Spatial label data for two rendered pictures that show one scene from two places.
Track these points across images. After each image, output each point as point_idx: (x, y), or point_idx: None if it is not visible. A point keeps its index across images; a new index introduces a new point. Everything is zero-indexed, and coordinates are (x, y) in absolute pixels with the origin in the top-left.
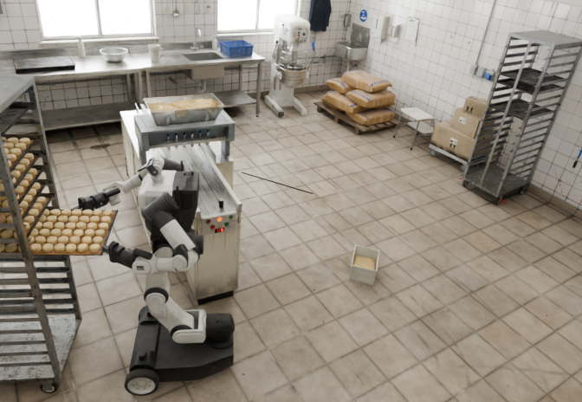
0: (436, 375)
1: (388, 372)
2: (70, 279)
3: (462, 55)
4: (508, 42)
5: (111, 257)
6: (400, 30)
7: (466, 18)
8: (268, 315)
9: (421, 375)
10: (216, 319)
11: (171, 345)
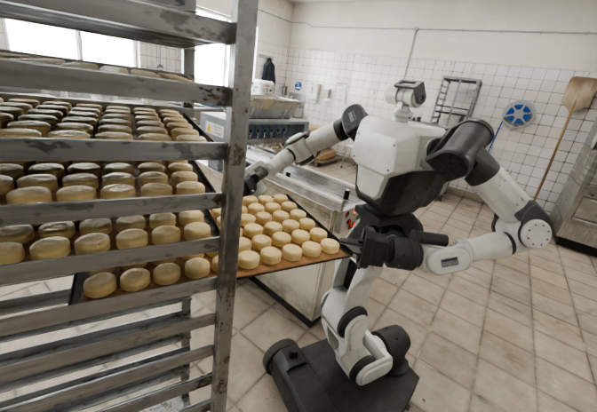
0: (554, 336)
1: (525, 345)
2: (187, 331)
3: (384, 104)
4: (442, 82)
5: (366, 258)
6: (330, 93)
7: (385, 79)
8: (384, 320)
9: (546, 340)
10: (394, 336)
11: (344, 392)
